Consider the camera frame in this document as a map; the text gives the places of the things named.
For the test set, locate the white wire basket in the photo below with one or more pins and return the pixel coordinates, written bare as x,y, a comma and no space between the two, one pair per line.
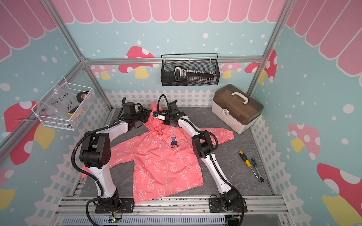
39,110

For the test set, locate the socket wrench set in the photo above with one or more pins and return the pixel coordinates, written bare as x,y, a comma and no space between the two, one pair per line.
194,77

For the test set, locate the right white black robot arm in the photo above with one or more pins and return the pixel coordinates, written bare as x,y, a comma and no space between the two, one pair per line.
204,144

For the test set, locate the pink child rain jacket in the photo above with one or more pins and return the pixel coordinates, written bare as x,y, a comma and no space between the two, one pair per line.
164,161

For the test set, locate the yellow black screwdriver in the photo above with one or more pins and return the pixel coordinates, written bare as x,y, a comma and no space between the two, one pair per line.
245,159

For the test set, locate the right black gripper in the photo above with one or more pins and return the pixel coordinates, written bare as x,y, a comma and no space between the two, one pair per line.
166,123

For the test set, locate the green handled wrench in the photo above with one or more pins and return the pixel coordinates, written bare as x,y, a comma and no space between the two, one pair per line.
255,166

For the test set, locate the clear plastic labelled bag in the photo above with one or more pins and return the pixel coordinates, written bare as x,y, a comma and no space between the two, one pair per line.
59,102

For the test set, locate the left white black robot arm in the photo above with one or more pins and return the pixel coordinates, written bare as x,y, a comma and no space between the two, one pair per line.
92,154

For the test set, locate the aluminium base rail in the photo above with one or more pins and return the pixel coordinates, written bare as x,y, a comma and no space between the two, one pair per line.
196,211

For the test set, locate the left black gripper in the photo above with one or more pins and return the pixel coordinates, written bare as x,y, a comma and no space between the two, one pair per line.
145,112

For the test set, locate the black tape roll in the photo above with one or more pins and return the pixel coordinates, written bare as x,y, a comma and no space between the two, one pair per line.
81,96

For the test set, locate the black wire mesh basket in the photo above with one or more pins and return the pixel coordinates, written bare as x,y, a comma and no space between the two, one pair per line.
195,69

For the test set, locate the yellow black tool in basket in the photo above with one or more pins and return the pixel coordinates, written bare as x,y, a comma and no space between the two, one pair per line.
71,112

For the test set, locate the white brown storage toolbox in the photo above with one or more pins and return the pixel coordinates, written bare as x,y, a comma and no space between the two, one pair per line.
237,109

